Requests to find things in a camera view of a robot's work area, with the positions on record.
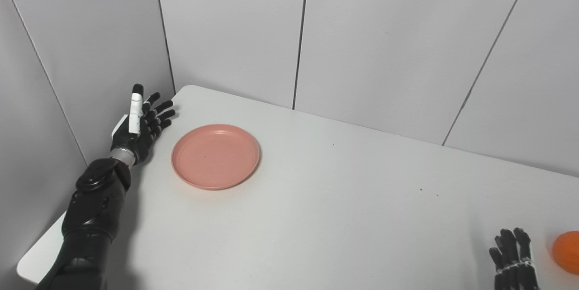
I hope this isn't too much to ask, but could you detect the orange fruit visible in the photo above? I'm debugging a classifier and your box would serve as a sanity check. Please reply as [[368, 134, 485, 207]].
[[552, 231, 579, 275]]

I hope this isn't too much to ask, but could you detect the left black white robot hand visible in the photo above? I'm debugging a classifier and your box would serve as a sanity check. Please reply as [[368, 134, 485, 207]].
[[111, 84, 176, 166]]

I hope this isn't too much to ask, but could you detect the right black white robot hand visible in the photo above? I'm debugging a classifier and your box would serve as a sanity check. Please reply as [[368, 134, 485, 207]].
[[489, 228, 540, 290]]

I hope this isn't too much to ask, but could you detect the pink round plate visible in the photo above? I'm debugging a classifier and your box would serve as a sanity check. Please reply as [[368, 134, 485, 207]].
[[171, 124, 261, 190]]

